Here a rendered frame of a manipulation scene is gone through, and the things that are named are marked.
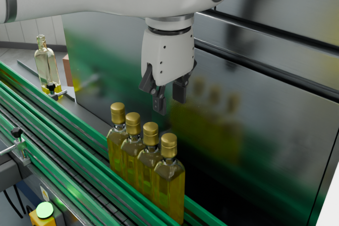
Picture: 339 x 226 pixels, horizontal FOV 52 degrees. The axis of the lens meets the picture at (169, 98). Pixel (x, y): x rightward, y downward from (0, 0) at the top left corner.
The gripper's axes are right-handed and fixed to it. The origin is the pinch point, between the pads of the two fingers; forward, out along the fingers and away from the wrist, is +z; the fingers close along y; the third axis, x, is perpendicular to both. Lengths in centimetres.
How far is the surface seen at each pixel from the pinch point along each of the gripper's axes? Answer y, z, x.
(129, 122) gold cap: 2.0, 10.7, -11.0
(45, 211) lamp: 20, 41, -29
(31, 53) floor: -110, 142, -338
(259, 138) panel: -12.1, 8.8, 14.4
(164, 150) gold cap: 1.6, 12.2, 0.2
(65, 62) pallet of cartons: -88, 100, -212
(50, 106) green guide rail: -3, 34, -63
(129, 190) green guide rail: 4.4, 30.2, -9.8
